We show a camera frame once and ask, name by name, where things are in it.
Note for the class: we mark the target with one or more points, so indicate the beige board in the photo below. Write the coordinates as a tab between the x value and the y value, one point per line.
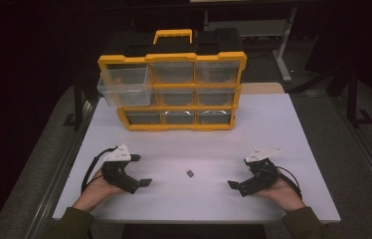
262	88

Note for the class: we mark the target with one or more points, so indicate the yellow black drawer organizer cabinet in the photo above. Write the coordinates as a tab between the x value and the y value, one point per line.
174	57

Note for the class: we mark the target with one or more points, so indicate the person's left hand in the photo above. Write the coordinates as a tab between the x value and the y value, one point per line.
97	191

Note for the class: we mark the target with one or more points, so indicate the grid of clear cabinet drawers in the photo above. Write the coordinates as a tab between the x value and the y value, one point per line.
214	98

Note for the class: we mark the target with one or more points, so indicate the black metal stand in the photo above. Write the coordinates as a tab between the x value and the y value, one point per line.
77	106
353	99

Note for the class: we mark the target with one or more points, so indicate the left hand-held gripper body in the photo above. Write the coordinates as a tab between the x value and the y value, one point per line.
118	172

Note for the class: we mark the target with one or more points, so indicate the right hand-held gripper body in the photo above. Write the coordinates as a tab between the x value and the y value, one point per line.
261	172

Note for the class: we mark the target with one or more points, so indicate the person's right hand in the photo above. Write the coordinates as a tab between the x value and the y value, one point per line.
281	194

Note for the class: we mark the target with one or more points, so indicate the white desk with metal leg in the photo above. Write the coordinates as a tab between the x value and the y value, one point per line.
257	28

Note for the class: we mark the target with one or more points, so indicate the small dark metal adapter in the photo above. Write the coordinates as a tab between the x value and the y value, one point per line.
190	173

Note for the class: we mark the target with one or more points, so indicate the single clear plastic drawer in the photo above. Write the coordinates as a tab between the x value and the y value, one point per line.
126	89

